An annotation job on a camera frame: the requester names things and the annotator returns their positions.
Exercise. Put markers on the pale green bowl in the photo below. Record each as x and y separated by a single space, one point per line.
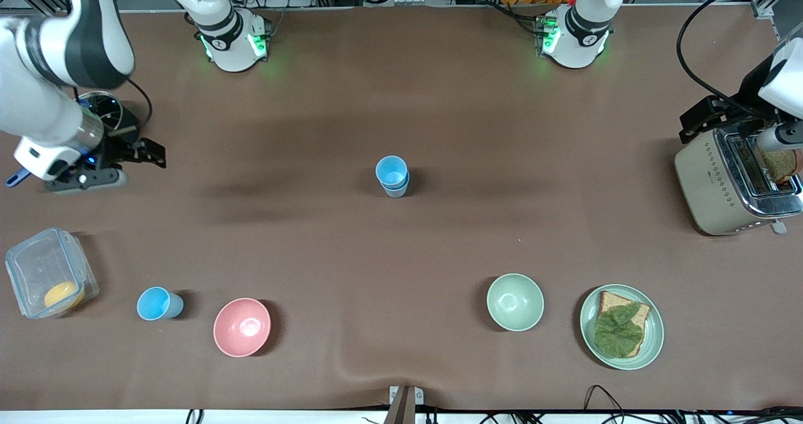
514 302

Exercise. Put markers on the black round appliance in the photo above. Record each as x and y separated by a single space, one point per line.
119 120

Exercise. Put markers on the toast bread slice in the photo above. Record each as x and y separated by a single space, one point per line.
611 300

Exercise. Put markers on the brown bread in toaster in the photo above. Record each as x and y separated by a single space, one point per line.
781 164

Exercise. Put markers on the clear plastic lidded container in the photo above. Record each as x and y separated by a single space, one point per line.
37 267

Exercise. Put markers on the pink bowl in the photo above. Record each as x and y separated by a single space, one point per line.
241 327

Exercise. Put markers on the beige metal toaster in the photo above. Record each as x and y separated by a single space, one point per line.
709 185

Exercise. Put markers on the pale green plate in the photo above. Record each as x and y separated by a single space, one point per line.
652 339

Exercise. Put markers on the orange round food piece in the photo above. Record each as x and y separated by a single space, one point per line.
63 295

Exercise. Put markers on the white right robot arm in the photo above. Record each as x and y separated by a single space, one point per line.
37 110

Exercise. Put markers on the blue plastic cup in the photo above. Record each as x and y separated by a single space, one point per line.
154 303
391 171

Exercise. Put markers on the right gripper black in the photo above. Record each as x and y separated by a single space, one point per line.
120 127

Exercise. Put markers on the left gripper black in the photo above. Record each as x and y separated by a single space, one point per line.
748 93

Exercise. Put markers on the green lettuce leaf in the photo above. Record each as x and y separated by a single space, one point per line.
618 333

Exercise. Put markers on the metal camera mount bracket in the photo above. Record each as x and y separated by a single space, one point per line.
404 399

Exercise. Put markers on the brown table cover cloth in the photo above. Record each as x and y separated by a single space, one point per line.
376 273

